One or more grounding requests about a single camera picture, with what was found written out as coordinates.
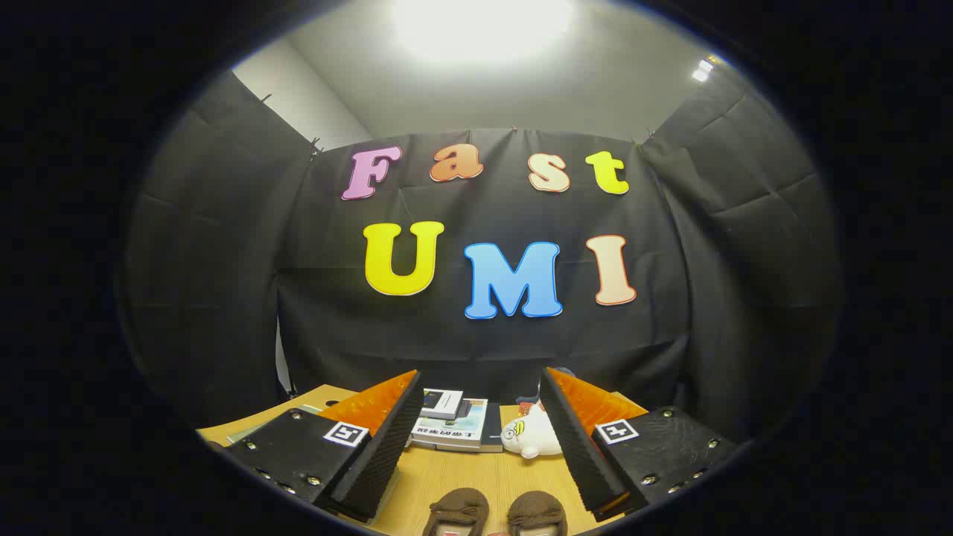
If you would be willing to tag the penguin plush toy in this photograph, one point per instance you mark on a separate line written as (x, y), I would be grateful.
(530, 407)

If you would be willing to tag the small book blue picture cover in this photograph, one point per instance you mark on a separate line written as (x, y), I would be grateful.
(441, 402)

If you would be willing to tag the brown fuzzy shoe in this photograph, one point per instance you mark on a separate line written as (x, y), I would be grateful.
(536, 508)
(458, 506)

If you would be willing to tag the large book pale blue cover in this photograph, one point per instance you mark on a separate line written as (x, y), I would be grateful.
(454, 433)

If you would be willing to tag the small ceiling spotlight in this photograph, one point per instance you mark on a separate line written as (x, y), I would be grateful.
(701, 71)

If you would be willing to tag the bright ceiling light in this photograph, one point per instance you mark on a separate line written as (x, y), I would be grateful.
(484, 26)

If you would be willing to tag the white plush toy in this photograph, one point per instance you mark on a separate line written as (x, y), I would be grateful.
(532, 438)

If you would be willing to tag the green fabric storage box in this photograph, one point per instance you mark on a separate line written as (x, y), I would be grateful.
(242, 434)

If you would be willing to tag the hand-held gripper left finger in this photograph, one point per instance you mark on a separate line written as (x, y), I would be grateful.
(387, 447)

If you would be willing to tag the dark grey book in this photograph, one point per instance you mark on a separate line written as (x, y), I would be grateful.
(493, 428)

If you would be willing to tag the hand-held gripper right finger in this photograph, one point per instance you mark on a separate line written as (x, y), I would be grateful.
(577, 439)

